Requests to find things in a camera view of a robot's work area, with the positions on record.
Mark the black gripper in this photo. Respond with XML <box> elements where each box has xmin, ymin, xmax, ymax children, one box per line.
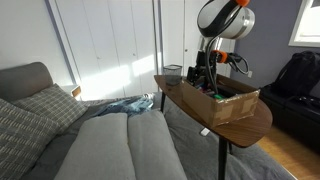
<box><xmin>186</xmin><ymin>49</ymin><xmax>212</xmax><ymax>89</ymax></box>

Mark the gray mesh pen holder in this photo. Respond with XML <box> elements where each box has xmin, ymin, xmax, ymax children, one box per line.
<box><xmin>162</xmin><ymin>64</ymin><xmax>183</xmax><ymax>86</ymax></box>

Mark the black object inside box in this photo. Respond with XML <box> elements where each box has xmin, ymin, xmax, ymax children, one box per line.
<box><xmin>217</xmin><ymin>84</ymin><xmax>245</xmax><ymax>99</ymax></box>

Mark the brown cardboard box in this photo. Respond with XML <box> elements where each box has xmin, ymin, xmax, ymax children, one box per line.
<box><xmin>181</xmin><ymin>73</ymin><xmax>261</xmax><ymax>129</ymax></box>

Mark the white closet door pair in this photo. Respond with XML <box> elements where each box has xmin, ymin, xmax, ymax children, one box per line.
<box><xmin>159</xmin><ymin>0</ymin><xmax>236</xmax><ymax>78</ymax></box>
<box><xmin>54</xmin><ymin>0</ymin><xmax>158</xmax><ymax>101</ymax></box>

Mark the blue denim cloth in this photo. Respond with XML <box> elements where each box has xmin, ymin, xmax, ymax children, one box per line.
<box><xmin>89</xmin><ymin>94</ymin><xmax>155</xmax><ymax>118</ymax></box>

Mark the dark wooden side table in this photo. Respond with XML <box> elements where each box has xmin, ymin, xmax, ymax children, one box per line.
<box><xmin>153</xmin><ymin>73</ymin><xmax>274</xmax><ymax>180</ymax></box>

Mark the gray floor rug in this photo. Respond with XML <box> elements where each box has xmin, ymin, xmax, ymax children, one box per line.
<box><xmin>151</xmin><ymin>93</ymin><xmax>298</xmax><ymax>180</ymax></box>

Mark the light gray cushion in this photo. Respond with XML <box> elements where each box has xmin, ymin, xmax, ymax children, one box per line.
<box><xmin>127</xmin><ymin>109</ymin><xmax>188</xmax><ymax>180</ymax></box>
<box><xmin>54</xmin><ymin>112</ymin><xmax>137</xmax><ymax>180</ymax></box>

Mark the black couch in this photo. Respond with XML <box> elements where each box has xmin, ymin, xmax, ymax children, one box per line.
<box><xmin>259</xmin><ymin>83</ymin><xmax>320</xmax><ymax>153</ymax></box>

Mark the black backpack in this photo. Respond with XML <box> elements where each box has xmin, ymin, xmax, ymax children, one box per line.
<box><xmin>271</xmin><ymin>50</ymin><xmax>320</xmax><ymax>100</ymax></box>

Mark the white nightstand with wood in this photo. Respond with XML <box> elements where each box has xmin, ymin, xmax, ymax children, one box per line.
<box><xmin>60</xmin><ymin>83</ymin><xmax>83</xmax><ymax>101</ymax></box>

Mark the small gray plaid pillow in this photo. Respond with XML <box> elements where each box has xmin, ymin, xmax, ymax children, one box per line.
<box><xmin>13</xmin><ymin>83</ymin><xmax>89</xmax><ymax>134</ymax></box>

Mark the gray sofa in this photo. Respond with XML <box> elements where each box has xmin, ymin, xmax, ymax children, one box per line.
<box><xmin>0</xmin><ymin>61</ymin><xmax>111</xmax><ymax>180</ymax></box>

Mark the large gray plaid pillow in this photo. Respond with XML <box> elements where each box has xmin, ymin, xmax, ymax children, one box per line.
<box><xmin>0</xmin><ymin>98</ymin><xmax>60</xmax><ymax>180</ymax></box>

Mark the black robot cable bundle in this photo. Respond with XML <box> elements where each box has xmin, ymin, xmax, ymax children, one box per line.
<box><xmin>197</xmin><ymin>0</ymin><xmax>250</xmax><ymax>96</ymax></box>

